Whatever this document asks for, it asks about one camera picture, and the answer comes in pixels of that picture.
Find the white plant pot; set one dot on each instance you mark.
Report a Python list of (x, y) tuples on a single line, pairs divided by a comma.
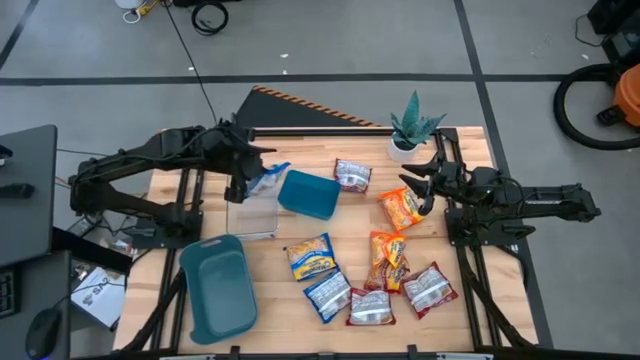
[(400, 154)]

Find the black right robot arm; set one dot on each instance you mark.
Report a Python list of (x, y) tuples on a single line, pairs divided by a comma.
[(550, 200)]

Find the white printed box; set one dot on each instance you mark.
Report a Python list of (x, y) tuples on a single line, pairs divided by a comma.
[(97, 297)]

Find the blue yellow Maruchan noodle pack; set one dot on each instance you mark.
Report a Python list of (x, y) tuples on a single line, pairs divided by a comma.
[(310, 257)]

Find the clear plastic container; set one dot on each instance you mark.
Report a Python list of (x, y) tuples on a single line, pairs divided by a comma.
[(252, 220)]

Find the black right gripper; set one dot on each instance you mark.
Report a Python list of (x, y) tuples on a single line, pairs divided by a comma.
[(452, 180)]

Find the orange Maruchan noodle pack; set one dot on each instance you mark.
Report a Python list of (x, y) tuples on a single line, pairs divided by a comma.
[(397, 210), (386, 245)]

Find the black equipment case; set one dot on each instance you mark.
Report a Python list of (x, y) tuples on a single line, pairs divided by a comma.
[(617, 25)]

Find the grey desk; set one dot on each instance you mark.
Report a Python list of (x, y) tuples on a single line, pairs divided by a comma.
[(35, 285), (27, 210)]

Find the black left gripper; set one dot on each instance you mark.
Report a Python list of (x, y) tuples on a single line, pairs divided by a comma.
[(240, 150)]

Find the black computer mouse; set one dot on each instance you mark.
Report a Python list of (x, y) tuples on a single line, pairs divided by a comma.
[(44, 332)]

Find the large teal plastic bin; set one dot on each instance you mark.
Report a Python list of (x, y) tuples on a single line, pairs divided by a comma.
[(220, 295)]

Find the black keyboard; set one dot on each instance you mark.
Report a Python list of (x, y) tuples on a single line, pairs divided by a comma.
[(7, 292)]

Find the red yellow Maruchan noodle pack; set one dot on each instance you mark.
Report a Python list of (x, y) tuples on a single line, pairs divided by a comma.
[(382, 281)]

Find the white round canister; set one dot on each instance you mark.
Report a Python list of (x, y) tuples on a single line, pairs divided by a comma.
[(130, 4)]

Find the black ramp with orange stripe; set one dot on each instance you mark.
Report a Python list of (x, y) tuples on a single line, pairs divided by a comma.
[(280, 112)]

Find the orange shop vacuum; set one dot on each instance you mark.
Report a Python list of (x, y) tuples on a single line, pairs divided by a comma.
[(630, 95)]

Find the small teal plastic bin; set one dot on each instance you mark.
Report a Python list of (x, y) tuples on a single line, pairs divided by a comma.
[(310, 195)]

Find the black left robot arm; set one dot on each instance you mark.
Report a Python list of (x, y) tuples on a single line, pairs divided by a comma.
[(125, 160)]

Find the green artificial plant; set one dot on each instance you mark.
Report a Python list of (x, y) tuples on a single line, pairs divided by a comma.
[(412, 122)]

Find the black remote on desk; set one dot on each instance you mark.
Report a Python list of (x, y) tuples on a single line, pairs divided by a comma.
[(15, 190)]

